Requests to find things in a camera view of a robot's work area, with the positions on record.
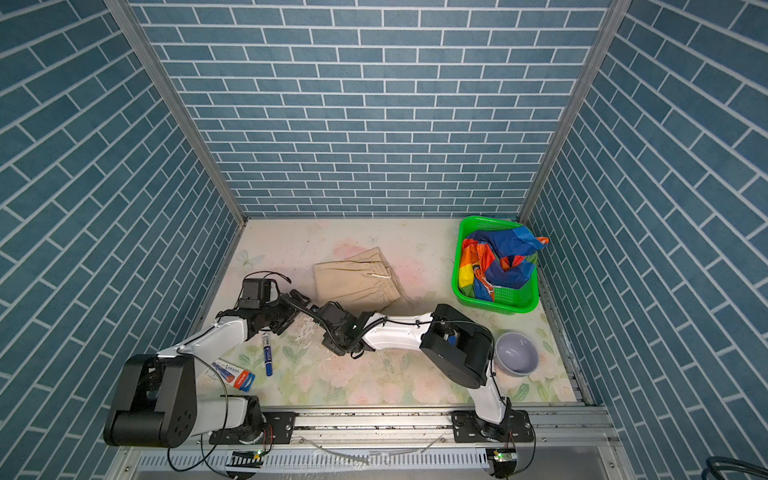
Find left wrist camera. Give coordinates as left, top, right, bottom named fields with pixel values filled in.
left=237, top=277, right=279, bottom=309

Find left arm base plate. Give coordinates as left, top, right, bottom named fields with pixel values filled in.
left=238, top=411, right=297, bottom=446

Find aluminium front rail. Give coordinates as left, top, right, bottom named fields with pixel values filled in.
left=107, top=405, right=634, bottom=479

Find grey bowl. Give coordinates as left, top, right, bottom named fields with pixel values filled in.
left=494, top=331, right=539, bottom=377

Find green plastic basket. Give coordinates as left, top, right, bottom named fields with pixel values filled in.
left=451, top=216, right=549, bottom=315

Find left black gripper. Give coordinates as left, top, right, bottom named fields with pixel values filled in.
left=259, top=287, right=311, bottom=333

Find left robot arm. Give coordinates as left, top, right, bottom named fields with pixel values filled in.
left=103, top=290, right=311, bottom=448

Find multicolour shorts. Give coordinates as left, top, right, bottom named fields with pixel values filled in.
left=457, top=226, right=550, bottom=302

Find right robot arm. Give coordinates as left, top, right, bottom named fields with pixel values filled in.
left=309, top=301, right=513, bottom=442

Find blue marker pen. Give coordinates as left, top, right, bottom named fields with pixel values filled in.
left=262, top=332, right=273, bottom=377

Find beige shorts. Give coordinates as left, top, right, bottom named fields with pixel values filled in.
left=313, top=247, right=407, bottom=313

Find white cable tie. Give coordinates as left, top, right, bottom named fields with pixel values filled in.
left=299, top=435, right=446, bottom=465

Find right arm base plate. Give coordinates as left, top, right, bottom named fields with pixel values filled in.
left=450, top=409, right=535, bottom=444

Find red blue small packet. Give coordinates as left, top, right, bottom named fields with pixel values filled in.
left=212, top=360, right=255, bottom=392

